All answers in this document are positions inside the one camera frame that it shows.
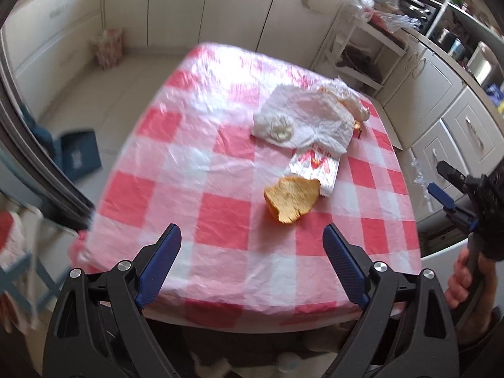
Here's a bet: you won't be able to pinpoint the grey sliding door frame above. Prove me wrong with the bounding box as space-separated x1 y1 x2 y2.
0 27 96 234

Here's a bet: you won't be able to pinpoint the blue dustpan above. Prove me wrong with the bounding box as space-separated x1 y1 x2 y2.
24 104 102 182

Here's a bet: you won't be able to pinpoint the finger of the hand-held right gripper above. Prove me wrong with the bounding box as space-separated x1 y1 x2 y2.
436 161 481 196
427 183 476 231

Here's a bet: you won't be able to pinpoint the white plastic bag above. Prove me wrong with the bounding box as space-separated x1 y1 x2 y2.
252 79 371 157

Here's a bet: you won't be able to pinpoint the white trolley shelf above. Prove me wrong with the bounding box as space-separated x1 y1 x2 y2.
311 0 406 96

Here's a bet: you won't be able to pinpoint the clear plastic film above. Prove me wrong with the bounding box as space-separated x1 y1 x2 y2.
409 157 434 190

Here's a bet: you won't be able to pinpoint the black toaster oven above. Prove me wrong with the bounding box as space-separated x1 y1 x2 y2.
395 0 442 34

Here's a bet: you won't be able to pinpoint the red checkered plastic tablecloth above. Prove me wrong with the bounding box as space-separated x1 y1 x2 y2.
69 43 424 326

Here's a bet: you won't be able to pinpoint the white wide-drawer base cabinet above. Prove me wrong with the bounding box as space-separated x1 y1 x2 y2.
2 0 108 84

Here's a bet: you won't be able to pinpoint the floral waste basket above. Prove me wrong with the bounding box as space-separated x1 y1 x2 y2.
90 28 125 70

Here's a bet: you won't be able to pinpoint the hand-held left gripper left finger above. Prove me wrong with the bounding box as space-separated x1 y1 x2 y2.
41 222 184 378

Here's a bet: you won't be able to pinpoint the white panelled drawer cabinets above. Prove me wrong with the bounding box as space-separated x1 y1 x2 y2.
374 31 504 226

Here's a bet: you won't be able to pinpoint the red and white slipper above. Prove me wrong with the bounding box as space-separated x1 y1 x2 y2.
0 212 25 269

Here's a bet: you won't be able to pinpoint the person's right hand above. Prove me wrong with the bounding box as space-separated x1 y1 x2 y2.
444 249 504 343

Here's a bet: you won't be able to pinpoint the white double-door base cabinets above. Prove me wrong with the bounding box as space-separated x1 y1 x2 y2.
100 0 344 68

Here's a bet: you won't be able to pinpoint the blue packet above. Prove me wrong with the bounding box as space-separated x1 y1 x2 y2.
486 83 504 107

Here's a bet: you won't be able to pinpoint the dark wok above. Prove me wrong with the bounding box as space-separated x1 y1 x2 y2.
336 45 383 82

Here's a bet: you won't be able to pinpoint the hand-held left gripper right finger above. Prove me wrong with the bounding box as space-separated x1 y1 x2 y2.
322 222 461 378

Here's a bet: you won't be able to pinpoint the clear plastic bag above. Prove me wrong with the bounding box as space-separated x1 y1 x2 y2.
354 0 414 34

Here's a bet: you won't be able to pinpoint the dark kettle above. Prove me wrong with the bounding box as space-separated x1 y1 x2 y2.
435 27 458 48

